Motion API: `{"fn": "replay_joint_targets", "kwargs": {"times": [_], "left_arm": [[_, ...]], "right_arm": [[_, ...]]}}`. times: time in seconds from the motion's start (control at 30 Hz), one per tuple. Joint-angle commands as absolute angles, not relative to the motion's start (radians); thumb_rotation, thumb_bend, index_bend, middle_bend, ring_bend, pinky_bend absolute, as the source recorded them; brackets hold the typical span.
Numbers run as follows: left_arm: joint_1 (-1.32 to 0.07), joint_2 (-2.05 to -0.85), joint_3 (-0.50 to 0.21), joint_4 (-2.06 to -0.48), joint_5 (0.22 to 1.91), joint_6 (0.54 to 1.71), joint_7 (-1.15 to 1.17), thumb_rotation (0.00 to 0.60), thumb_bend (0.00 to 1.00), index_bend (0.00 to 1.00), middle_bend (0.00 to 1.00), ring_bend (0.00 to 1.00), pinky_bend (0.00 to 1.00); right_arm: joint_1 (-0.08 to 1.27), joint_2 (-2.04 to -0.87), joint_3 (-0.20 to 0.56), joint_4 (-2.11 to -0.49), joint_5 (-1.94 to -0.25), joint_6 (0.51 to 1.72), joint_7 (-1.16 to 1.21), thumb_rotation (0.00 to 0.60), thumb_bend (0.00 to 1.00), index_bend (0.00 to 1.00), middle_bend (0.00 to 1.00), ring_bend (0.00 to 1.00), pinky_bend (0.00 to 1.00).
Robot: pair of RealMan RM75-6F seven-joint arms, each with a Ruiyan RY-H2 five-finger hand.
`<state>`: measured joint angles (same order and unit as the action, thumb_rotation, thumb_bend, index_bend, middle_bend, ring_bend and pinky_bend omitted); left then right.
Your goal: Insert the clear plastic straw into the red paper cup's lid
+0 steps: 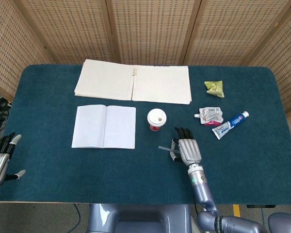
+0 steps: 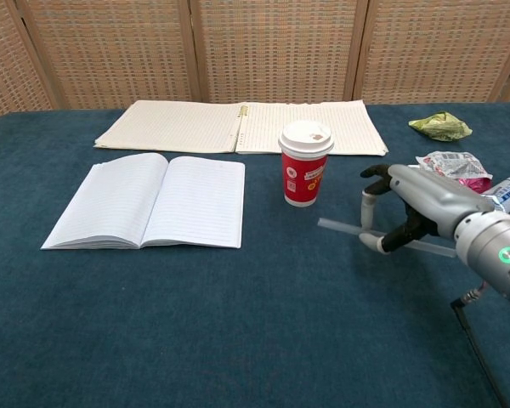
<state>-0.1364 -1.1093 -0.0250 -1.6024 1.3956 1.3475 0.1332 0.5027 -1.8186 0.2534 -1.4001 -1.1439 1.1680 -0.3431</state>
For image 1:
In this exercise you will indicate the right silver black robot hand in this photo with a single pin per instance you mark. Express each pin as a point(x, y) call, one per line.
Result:
point(190, 151)

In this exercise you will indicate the transparent plastic straw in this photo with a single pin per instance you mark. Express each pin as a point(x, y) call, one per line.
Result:
point(164, 148)

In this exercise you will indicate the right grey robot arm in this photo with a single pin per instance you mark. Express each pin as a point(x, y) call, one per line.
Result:
point(203, 194)

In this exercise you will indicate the red paper cup white lid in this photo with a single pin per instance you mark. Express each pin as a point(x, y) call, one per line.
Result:
point(156, 117)

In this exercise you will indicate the squeezed silver spout pouch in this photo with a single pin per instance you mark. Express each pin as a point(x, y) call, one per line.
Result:
point(212, 115)

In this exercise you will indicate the blue white toothpaste tube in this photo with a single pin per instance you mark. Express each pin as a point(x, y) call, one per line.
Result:
point(229, 126)

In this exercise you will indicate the crumpled green wrapper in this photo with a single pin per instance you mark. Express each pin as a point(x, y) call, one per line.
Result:
point(215, 88)

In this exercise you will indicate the large cream spiral notebook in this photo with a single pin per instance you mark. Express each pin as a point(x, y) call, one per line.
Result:
point(160, 85)

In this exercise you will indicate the small white lined notebook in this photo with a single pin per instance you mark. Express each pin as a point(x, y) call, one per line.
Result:
point(116, 127)

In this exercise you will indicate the grey robot torso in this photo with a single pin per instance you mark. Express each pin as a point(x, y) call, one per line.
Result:
point(140, 218)

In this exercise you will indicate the teal table mat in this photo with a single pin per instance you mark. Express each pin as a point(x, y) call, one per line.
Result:
point(87, 174)

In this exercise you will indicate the woven bamboo folding screen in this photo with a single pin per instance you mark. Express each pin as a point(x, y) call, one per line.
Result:
point(150, 29)

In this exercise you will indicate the black under-table bracket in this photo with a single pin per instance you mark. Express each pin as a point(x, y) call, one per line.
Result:
point(259, 206)

